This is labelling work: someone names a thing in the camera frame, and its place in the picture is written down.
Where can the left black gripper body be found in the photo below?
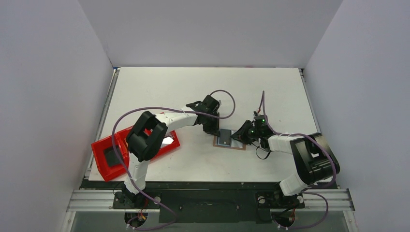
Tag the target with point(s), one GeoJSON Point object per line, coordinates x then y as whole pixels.
{"type": "Point", "coordinates": [211, 127]}

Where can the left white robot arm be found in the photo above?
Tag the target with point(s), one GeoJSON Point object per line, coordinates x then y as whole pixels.
{"type": "Point", "coordinates": [146, 137]}

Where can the aluminium frame rail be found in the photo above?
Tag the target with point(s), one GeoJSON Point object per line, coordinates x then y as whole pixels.
{"type": "Point", "coordinates": [106, 201]}

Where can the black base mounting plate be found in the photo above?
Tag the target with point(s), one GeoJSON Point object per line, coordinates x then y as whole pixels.
{"type": "Point", "coordinates": [261, 203]}

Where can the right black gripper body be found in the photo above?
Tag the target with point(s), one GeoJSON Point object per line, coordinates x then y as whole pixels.
{"type": "Point", "coordinates": [244, 133]}

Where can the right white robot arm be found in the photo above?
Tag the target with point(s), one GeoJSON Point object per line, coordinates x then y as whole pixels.
{"type": "Point", "coordinates": [313, 157]}

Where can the red three-compartment bin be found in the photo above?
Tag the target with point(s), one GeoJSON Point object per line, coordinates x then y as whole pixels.
{"type": "Point", "coordinates": [109, 174]}

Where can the black VIP card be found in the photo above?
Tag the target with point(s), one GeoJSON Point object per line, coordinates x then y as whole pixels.
{"type": "Point", "coordinates": [224, 138]}

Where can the silver mirrored card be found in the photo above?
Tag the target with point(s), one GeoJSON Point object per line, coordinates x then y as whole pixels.
{"type": "Point", "coordinates": [167, 141]}

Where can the tan leather card holder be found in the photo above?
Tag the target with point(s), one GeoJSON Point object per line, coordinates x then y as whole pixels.
{"type": "Point", "coordinates": [236, 145]}

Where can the black cards in bin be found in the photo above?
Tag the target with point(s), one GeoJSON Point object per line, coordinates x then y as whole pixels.
{"type": "Point", "coordinates": [111, 157]}

